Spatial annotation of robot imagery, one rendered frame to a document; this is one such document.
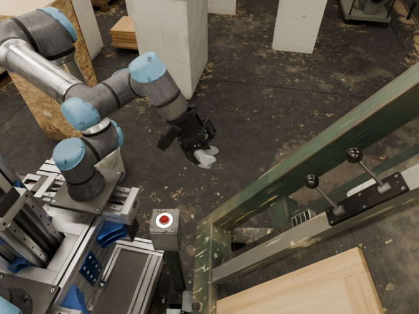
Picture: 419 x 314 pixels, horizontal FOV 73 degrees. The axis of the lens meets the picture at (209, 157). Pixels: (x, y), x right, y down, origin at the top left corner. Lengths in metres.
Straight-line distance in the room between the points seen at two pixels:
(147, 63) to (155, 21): 2.39
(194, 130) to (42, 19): 0.56
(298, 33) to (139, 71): 3.90
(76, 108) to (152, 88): 0.17
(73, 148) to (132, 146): 1.81
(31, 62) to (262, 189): 0.79
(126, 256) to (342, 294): 1.48
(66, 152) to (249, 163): 1.87
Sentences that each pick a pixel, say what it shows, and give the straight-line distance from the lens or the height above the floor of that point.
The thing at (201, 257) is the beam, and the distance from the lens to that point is 1.23.
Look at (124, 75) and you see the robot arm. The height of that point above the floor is 1.62.
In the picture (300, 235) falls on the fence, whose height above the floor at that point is 1.25.
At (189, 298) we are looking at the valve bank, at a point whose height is 0.74.
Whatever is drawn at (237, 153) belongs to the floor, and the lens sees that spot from 2.74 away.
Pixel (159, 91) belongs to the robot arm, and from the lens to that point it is 0.66.
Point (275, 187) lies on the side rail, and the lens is 1.03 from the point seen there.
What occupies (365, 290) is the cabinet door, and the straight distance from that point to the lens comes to 0.76.
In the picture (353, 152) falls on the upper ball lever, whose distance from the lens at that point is 0.69.
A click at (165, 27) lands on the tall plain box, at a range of 3.02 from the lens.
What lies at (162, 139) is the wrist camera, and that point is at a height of 1.46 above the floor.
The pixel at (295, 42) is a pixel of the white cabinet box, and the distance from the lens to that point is 4.50.
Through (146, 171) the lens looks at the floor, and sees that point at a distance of 2.65.
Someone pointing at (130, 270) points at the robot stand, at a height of 0.21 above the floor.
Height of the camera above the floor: 1.99
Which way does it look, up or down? 47 degrees down
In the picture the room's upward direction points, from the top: straight up
